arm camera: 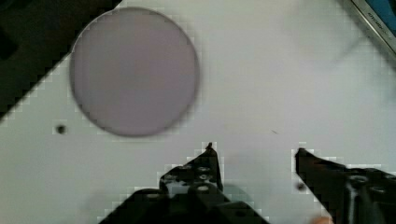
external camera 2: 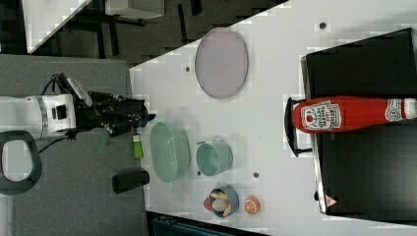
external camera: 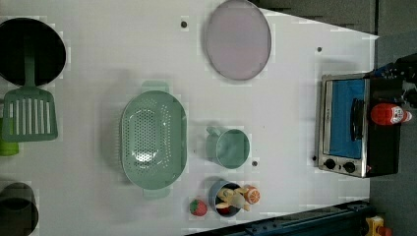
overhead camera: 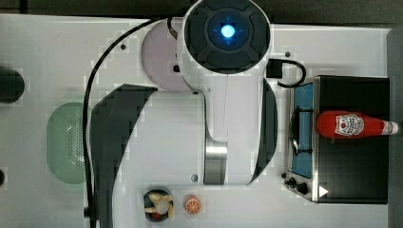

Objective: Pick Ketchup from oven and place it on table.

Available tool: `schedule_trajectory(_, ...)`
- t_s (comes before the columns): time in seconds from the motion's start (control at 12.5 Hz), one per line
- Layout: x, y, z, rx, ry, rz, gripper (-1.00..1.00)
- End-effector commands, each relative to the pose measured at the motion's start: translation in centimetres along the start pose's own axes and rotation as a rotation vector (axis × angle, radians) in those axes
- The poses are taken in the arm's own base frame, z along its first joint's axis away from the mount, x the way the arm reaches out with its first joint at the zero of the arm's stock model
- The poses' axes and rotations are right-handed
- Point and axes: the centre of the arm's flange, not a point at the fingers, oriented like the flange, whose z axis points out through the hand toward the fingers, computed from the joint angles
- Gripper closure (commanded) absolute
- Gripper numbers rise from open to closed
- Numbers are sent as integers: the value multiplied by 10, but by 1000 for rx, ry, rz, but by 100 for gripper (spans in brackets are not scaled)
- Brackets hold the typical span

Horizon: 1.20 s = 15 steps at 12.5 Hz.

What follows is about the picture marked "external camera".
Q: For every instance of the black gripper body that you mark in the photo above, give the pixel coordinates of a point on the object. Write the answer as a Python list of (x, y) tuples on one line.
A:
[(396, 81)]

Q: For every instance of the red felt ketchup bottle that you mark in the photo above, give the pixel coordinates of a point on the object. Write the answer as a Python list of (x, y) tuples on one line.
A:
[(387, 114)]

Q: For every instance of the yellow red toy object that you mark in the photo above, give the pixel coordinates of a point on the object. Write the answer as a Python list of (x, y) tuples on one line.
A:
[(377, 227)]

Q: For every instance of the round grey-purple plate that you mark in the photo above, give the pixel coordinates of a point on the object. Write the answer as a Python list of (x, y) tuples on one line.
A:
[(238, 40)]

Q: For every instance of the green mug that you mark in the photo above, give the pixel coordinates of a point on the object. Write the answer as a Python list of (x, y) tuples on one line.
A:
[(228, 148)]

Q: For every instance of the toy orange half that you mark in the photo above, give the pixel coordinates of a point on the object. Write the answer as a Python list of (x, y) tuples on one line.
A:
[(253, 195)]

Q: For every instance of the blue cup with toy food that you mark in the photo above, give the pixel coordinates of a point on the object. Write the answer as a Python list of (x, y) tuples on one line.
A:
[(227, 198)]

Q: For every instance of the toy strawberry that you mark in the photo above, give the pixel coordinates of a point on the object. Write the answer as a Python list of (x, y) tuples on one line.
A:
[(198, 208)]

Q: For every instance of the green oval colander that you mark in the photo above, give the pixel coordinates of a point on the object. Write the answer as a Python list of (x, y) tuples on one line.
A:
[(153, 131)]

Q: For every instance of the black frying pan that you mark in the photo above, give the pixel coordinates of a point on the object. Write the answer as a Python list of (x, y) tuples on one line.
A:
[(22, 37)]

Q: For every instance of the green slotted spatula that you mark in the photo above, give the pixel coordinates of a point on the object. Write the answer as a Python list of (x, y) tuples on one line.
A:
[(29, 112)]

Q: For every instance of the lime green cup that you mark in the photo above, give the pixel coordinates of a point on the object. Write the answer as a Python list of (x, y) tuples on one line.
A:
[(7, 148)]

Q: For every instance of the black cylindrical container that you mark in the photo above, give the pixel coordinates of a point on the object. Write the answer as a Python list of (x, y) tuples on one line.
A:
[(18, 211)]

